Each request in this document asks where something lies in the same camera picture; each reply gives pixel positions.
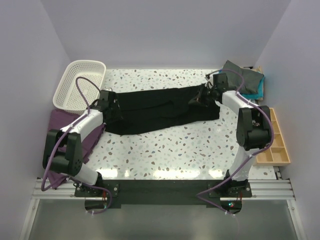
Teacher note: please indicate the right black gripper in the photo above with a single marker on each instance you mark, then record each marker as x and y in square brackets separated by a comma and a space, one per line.
[199, 98]

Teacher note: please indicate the purple cloth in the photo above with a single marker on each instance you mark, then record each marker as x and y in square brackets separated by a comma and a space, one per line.
[59, 119]

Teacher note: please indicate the wooden compartment tray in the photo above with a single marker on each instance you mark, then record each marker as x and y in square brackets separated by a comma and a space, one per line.
[277, 154]

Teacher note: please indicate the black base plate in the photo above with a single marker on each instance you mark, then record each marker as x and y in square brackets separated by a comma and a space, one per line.
[113, 194]

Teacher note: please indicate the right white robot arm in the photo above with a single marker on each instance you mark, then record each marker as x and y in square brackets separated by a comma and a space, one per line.
[254, 131]

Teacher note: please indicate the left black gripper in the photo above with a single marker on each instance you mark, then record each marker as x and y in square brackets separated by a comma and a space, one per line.
[118, 113]

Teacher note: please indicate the aluminium rail frame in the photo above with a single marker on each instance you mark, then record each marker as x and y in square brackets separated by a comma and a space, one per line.
[262, 190]

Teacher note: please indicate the black t shirt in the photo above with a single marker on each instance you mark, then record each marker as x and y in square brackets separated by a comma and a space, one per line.
[152, 110]

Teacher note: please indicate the teal folded t shirt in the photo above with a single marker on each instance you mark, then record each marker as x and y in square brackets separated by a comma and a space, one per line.
[260, 92]

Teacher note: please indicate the grey folded t shirt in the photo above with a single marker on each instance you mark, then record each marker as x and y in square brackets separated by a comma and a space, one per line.
[251, 78]

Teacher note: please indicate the white plastic basket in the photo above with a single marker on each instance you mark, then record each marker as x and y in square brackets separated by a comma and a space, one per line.
[80, 78]

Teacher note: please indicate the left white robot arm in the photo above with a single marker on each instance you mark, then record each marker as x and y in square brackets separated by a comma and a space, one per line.
[63, 147]

